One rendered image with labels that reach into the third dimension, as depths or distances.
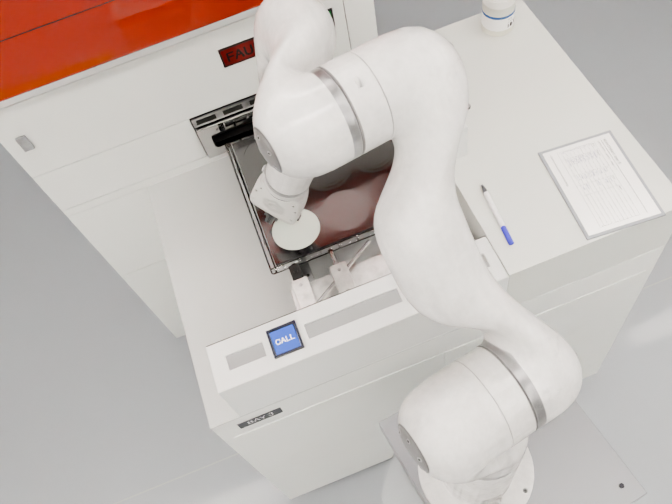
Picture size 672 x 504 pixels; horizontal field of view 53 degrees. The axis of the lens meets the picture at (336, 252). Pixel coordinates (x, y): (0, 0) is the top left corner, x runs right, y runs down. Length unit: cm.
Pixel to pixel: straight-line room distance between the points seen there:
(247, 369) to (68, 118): 64
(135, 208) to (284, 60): 107
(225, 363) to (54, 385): 137
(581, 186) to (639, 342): 103
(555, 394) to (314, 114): 42
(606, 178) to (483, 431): 69
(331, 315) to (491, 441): 50
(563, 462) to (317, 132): 77
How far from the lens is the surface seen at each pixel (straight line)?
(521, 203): 130
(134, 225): 177
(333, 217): 138
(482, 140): 139
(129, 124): 152
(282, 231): 139
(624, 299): 163
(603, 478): 123
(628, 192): 134
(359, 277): 132
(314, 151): 65
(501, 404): 80
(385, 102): 67
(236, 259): 147
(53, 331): 262
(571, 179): 134
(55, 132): 151
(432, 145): 70
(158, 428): 230
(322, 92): 66
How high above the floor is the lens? 204
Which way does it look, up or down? 59 degrees down
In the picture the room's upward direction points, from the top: 16 degrees counter-clockwise
